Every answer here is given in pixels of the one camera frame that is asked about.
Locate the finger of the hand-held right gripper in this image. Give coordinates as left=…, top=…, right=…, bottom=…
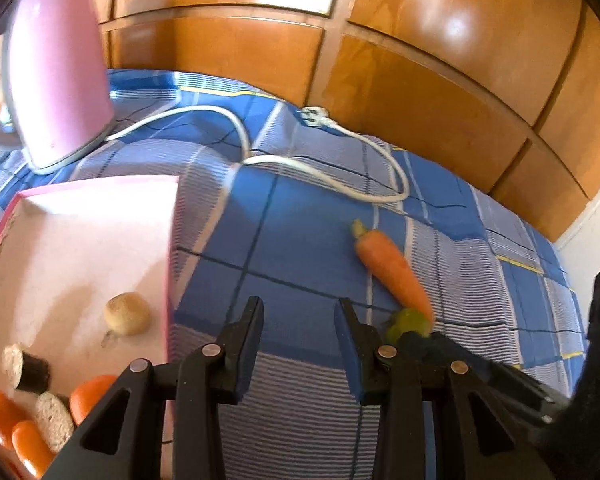
left=399, top=331, right=572, bottom=427

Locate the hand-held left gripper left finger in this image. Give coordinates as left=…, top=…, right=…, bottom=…
left=42, top=296, right=265, bottom=480

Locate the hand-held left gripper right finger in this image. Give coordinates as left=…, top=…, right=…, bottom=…
left=333, top=297, right=557, bottom=480

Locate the round tan fruit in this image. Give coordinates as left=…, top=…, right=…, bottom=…
left=104, top=292, right=152, bottom=337

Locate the orange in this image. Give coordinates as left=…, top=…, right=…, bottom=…
left=11, top=420, right=57, bottom=480
left=69, top=374, right=119, bottom=426

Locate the pink tray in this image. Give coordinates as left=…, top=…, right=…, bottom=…
left=0, top=174, right=181, bottom=480

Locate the white-fleshed dark-skinned fruit half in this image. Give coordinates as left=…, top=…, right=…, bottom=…
left=34, top=391, right=76, bottom=454

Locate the small dark-skinned fruit piece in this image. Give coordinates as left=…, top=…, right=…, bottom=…
left=2, top=343, right=51, bottom=394

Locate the tangerine with stem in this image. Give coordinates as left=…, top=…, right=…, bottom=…
left=0, top=391, right=30, bottom=452

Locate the carrot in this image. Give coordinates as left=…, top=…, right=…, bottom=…
left=350, top=219, right=435, bottom=322

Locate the blue plaid bedsheet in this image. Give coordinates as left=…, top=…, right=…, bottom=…
left=0, top=67, right=589, bottom=480

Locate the wooden headboard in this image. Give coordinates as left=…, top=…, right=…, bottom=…
left=0, top=0, right=600, bottom=244

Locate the pink electric kettle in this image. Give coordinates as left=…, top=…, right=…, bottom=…
left=0, top=0, right=116, bottom=176

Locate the white power cable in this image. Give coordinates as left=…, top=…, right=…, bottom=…
left=100, top=104, right=411, bottom=204

